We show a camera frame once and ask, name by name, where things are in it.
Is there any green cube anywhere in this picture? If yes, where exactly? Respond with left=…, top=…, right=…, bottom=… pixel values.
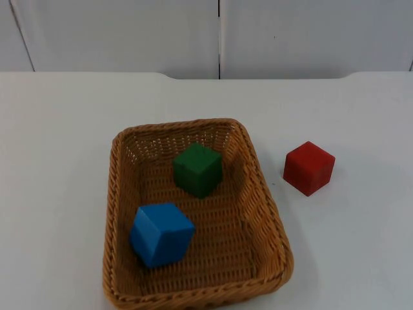
left=172, top=142, right=223, bottom=199

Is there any blue cube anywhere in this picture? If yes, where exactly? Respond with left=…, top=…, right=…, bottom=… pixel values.
left=129, top=202, right=197, bottom=269

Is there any pale brown wicker basket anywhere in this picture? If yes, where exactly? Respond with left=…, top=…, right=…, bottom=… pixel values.
left=102, top=118, right=295, bottom=310

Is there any red cube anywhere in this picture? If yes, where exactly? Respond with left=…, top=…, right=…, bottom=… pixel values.
left=283, top=141, right=336, bottom=198

